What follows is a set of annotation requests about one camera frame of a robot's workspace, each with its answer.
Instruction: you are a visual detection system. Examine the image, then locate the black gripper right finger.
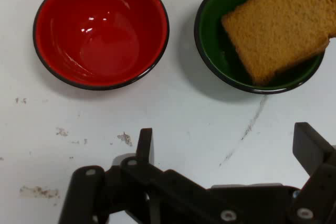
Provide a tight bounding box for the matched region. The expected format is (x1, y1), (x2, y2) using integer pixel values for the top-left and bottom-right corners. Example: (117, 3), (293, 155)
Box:
(286, 122), (336, 224)

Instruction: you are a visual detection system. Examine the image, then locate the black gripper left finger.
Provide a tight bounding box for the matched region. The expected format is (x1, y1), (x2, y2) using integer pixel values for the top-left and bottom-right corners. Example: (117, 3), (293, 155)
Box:
(58, 127), (211, 224)

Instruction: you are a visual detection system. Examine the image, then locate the brown toast bread slice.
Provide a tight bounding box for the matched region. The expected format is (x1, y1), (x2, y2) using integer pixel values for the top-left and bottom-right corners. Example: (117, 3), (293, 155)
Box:
(220, 0), (336, 86)

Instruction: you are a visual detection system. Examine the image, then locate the green bowl with black rim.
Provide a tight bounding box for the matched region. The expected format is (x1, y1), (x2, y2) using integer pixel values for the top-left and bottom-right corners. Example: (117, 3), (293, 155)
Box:
(194, 0), (326, 95)

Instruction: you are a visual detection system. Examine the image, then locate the red bowl with black rim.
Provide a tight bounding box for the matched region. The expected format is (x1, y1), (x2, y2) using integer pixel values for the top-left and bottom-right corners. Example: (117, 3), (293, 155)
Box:
(33, 0), (170, 91)

